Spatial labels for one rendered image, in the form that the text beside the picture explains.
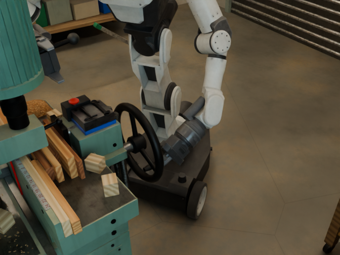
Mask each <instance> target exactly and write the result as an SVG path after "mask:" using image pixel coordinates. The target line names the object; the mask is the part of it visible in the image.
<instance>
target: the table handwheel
mask: <svg viewBox="0 0 340 255"><path fill-rule="evenodd" d="M123 111H127V112H128V113H129V116H130V121H131V126H132V133H133V135H132V136H130V137H128V139H127V142H125V140H124V137H123V134H122V140H123V146H124V149H125V150H126V151H127V158H126V162H127V163H128V165H129V166H130V168H131V169H132V170H133V172H134V173H135V174H136V175H137V176H138V177H139V178H141V179H142V180H143V181H145V182H148V183H155V182H157V181H159V180H160V178H161V177H162V174H163V170H164V160H163V153H162V149H161V145H160V142H159V140H158V137H157V135H156V133H155V131H154V129H153V127H152V125H151V123H150V122H149V120H148V119H147V118H146V116H145V115H144V114H143V113H142V112H141V111H140V110H139V109H138V108H137V107H136V106H134V105H133V104H130V103H126V102H124V103H120V104H118V105H117V106H116V108H115V109H114V112H118V113H119V119H120V120H121V114H122V112H123ZM135 119H136V120H137V121H138V122H139V124H140V125H141V127H142V128H143V130H144V131H145V133H146V135H147V137H148V140H149V142H150V144H151V147H152V150H153V154H154V159H155V164H154V162H153V161H152V160H151V158H150V157H149V155H148V154H147V152H146V151H145V149H146V147H147V141H146V139H145V137H144V136H143V135H142V134H140V133H138V132H137V127H136V121H135ZM120 120H119V121H120ZM120 124H121V121H120ZM121 133H122V130H121ZM130 152H132V153H134V154H136V153H138V152H140V153H141V154H142V155H143V157H144V158H145V159H146V161H147V162H148V164H149V165H150V167H151V168H152V169H153V171H154V174H152V175H150V174H148V173H146V172H144V171H143V170H142V169H141V168H140V167H139V166H138V164H137V163H136V162H135V160H134V159H133V157H132V155H131V153H130Z"/></svg>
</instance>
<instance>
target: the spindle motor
mask: <svg viewBox="0 0 340 255"><path fill-rule="evenodd" d="M44 77H45V74H44V70H43V66H42V63H41V59H40V55H39V51H38V46H37V42H36V38H35V34H34V30H33V25H32V21H31V17H30V12H29V8H28V4H27V0H0V100H5V99H10V98H14V97H18V96H20V95H24V94H26V93H28V92H30V91H32V90H34V89H35V88H36V87H38V86H39V85H40V84H41V83H42V81H43V80H44Z"/></svg>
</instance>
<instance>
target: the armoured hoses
mask: <svg viewBox="0 0 340 255"><path fill-rule="evenodd" d="M114 118H115V119H116V120H117V121H118V122H119V123H120V121H119V120H120V119H119V113H118V112H114ZM114 170H115V173H116V176H117V177H118V178H119V179H120V180H121V181H122V182H123V183H124V185H125V186H126V187H127V188H128V189H130V182H129V176H128V170H127V165H126V159H124V160H122V161H120V162H118V163H116V164H114Z"/></svg>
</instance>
